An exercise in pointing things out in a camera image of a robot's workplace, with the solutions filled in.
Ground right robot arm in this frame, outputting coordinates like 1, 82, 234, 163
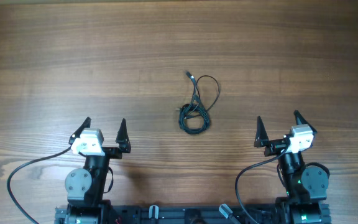
254, 110, 332, 224

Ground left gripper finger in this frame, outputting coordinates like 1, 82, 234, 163
116, 118, 131, 152
68, 117, 91, 145

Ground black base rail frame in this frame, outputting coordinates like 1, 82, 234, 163
54, 203, 332, 224

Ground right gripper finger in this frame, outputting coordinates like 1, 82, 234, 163
254, 116, 269, 147
293, 110, 318, 134

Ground left camera black cable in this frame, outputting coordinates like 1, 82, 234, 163
6, 146, 73, 224

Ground black usb cable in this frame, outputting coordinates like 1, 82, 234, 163
175, 70, 221, 136

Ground camera black cable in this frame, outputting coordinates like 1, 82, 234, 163
234, 146, 290, 224
6, 146, 73, 224

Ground right camera black cable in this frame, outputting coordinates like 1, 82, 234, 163
234, 146, 290, 224

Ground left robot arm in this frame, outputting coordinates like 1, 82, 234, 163
54, 117, 131, 224

